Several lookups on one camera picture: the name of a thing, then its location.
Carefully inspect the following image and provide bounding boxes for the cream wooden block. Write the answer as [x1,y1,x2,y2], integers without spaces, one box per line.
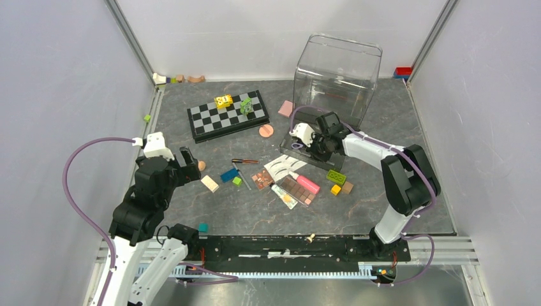
[200,175,219,193]

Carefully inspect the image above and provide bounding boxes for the blue block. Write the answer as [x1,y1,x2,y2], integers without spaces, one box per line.
[220,168,239,183]

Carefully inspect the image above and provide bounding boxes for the grey pencil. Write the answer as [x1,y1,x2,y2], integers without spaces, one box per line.
[232,163,252,191]

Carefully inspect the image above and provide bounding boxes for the pink bottle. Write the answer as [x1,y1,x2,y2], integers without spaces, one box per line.
[289,171,320,194]

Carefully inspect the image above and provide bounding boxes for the brown eyeshadow palette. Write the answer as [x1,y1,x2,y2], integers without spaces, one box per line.
[279,176,316,207]

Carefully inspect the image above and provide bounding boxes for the peach powder puff brush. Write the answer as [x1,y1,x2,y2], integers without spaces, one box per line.
[258,124,274,138]

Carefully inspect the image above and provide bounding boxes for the clear acrylic makeup organizer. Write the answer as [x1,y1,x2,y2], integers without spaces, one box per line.
[279,33,383,172]

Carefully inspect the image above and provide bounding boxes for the small clear eyeshadow palette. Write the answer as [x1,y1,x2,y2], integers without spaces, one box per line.
[251,169,274,191]

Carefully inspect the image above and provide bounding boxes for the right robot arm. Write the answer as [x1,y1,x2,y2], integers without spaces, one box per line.
[290,112,441,260]

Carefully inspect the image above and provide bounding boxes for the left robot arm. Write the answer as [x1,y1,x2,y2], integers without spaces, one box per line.
[91,147,201,305]

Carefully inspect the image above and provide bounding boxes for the green lego brick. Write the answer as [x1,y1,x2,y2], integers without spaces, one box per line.
[326,170,346,186]

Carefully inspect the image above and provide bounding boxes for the black white chessboard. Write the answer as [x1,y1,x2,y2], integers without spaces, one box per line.
[187,90,270,143]

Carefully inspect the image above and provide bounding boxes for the brown lip pencil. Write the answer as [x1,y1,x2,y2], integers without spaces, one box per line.
[231,159,259,164]

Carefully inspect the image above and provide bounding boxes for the yellow cube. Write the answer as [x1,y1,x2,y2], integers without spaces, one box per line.
[330,184,342,196]

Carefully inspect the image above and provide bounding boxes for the brown wooden cube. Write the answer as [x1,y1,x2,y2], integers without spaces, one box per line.
[341,181,354,194]

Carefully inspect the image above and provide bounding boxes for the pink sponge pad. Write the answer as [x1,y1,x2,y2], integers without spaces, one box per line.
[278,100,293,118]

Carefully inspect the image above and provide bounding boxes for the white eyebrow stencil card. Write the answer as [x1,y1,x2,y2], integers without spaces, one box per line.
[263,154,307,181]

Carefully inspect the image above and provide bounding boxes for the teal cube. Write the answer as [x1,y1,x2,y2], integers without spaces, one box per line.
[198,222,209,235]

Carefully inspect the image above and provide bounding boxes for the yellow toy block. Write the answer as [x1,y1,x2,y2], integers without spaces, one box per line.
[214,94,233,109]

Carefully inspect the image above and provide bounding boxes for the white cream tube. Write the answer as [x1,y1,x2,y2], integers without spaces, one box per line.
[270,184,298,210]

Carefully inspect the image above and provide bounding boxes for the green toy block on chessboard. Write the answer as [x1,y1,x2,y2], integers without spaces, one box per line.
[240,98,253,115]

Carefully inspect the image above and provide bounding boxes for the wooden blocks in corner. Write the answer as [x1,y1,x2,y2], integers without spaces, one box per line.
[152,73,206,85]

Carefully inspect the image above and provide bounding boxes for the white chess pawn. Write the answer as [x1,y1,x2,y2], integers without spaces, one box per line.
[306,233,315,244]

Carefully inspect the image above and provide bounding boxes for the red blue bricks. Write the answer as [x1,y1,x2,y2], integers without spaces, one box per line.
[393,66,413,79]

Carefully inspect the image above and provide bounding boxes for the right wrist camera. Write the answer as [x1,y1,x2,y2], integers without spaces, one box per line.
[289,122,315,147]

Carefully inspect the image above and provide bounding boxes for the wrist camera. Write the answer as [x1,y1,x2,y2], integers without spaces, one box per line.
[289,122,315,147]
[132,132,175,161]

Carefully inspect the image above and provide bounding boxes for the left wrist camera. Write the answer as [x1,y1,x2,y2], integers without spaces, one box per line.
[132,132,175,161]

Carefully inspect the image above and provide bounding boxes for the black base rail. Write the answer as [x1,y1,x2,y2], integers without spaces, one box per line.
[189,235,411,273]

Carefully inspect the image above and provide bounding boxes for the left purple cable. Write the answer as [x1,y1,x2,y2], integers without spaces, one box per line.
[62,137,145,306]

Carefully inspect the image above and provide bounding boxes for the purple cable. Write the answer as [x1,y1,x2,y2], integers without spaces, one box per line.
[289,105,438,287]
[62,137,145,306]

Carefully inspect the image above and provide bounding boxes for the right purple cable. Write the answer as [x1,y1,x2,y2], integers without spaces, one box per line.
[289,105,438,287]

